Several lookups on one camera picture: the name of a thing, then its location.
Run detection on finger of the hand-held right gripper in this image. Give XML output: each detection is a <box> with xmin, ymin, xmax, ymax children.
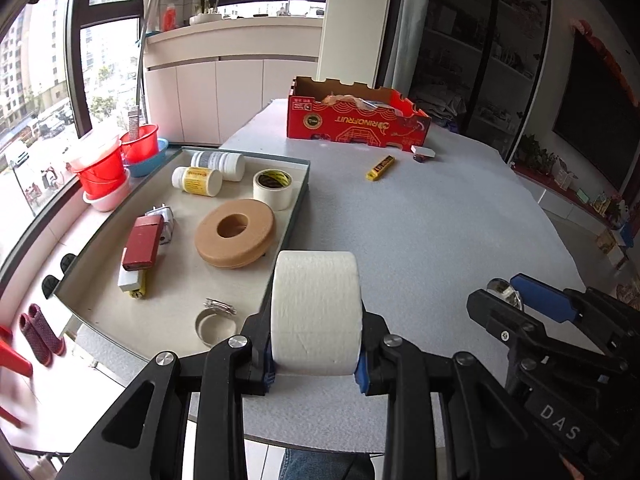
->
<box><xmin>510</xmin><ymin>273</ymin><xmax>629</xmax><ymax>357</ymax></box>
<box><xmin>466</xmin><ymin>288</ymin><xmax>547</xmax><ymax>357</ymax></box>

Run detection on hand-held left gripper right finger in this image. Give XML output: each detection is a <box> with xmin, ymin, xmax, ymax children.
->
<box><xmin>352</xmin><ymin>310</ymin><xmax>551</xmax><ymax>480</ymax></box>

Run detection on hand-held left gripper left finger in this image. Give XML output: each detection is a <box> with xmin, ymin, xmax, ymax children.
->
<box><xmin>60</xmin><ymin>305</ymin><xmax>276</xmax><ymax>480</ymax></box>

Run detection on metal hose clamp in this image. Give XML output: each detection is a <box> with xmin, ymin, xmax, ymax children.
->
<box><xmin>194</xmin><ymin>298</ymin><xmax>238</xmax><ymax>346</ymax></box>
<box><xmin>486</xmin><ymin>278</ymin><xmax>523</xmax><ymax>311</ymax></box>

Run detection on white tape roll blue-red core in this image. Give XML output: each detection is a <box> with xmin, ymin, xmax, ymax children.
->
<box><xmin>270</xmin><ymin>250</ymin><xmax>366</xmax><ymax>377</ymax></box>

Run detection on grey shallow tray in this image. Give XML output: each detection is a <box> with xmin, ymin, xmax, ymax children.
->
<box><xmin>52</xmin><ymin>146</ymin><xmax>312</xmax><ymax>361</ymax></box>

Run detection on tan ring-shaped disc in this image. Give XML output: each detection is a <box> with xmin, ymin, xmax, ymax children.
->
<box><xmin>194</xmin><ymin>198</ymin><xmax>277</xmax><ymax>271</ymax></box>

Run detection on yellow utility knife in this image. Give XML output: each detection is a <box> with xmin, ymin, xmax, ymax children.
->
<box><xmin>127</xmin><ymin>270</ymin><xmax>151</xmax><ymax>300</ymax></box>

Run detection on small white box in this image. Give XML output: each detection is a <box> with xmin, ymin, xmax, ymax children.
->
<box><xmin>117</xmin><ymin>267</ymin><xmax>148</xmax><ymax>293</ymax></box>

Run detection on white tape roll yellow core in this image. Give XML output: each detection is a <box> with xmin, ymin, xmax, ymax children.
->
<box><xmin>252</xmin><ymin>168</ymin><xmax>295</xmax><ymax>211</ymax></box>

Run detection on red case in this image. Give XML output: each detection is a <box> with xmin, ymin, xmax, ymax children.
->
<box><xmin>121</xmin><ymin>216</ymin><xmax>166</xmax><ymax>272</ymax></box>

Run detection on white power plug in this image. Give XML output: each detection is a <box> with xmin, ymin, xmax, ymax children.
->
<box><xmin>145</xmin><ymin>206</ymin><xmax>176</xmax><ymax>245</ymax></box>

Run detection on white bottle yellow label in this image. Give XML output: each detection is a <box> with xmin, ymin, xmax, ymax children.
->
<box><xmin>171</xmin><ymin>166</ymin><xmax>223</xmax><ymax>198</ymax></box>

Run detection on white bottle grey label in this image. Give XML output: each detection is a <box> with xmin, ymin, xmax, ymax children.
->
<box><xmin>190</xmin><ymin>150</ymin><xmax>246</xmax><ymax>182</ymax></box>

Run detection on person's jeans leg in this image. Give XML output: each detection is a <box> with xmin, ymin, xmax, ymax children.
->
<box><xmin>277</xmin><ymin>447</ymin><xmax>376</xmax><ymax>480</ymax></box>

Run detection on potted plant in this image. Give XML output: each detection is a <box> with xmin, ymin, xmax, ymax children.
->
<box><xmin>515</xmin><ymin>132</ymin><xmax>558</xmax><ymax>176</ymax></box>

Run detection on small yellow blade box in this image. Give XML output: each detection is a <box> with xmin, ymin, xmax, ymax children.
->
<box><xmin>366</xmin><ymin>156</ymin><xmax>397</xmax><ymax>182</ymax></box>

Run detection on maroon slipper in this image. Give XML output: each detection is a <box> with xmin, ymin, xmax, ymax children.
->
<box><xmin>19</xmin><ymin>312</ymin><xmax>53</xmax><ymax>365</ymax></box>
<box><xmin>27</xmin><ymin>304</ymin><xmax>66</xmax><ymax>356</ymax></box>

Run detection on pink basin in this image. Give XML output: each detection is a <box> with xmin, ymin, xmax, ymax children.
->
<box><xmin>82</xmin><ymin>170</ymin><xmax>132</xmax><ymax>212</ymax></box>

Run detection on blue basin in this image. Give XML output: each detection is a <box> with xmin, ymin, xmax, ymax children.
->
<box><xmin>122</xmin><ymin>139</ymin><xmax>170</xmax><ymax>178</ymax></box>

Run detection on small red basin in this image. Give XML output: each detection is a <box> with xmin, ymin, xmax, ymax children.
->
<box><xmin>120</xmin><ymin>124</ymin><xmax>160</xmax><ymax>163</ymax></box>

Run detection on red cardboard box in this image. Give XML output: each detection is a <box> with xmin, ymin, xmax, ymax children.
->
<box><xmin>286</xmin><ymin>76</ymin><xmax>432</xmax><ymax>151</ymax></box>

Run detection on red plastic stool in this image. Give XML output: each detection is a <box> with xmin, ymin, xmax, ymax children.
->
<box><xmin>0</xmin><ymin>325</ymin><xmax>33</xmax><ymax>428</ymax></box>

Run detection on large red basin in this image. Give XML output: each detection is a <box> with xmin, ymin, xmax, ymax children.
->
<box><xmin>65</xmin><ymin>137</ymin><xmax>126</xmax><ymax>198</ymax></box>

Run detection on dark display shelf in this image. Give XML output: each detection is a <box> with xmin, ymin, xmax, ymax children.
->
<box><xmin>390</xmin><ymin>0</ymin><xmax>551</xmax><ymax>161</ymax></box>

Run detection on white cabinet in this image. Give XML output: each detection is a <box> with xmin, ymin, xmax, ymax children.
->
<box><xmin>142</xmin><ymin>15</ymin><xmax>326</xmax><ymax>146</ymax></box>

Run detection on white planter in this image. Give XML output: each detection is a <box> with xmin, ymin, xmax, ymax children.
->
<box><xmin>189</xmin><ymin>0</ymin><xmax>223</xmax><ymax>26</ymax></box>

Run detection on dark wall screen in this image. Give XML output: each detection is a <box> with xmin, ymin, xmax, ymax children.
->
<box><xmin>552</xmin><ymin>30</ymin><xmax>640</xmax><ymax>196</ymax></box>

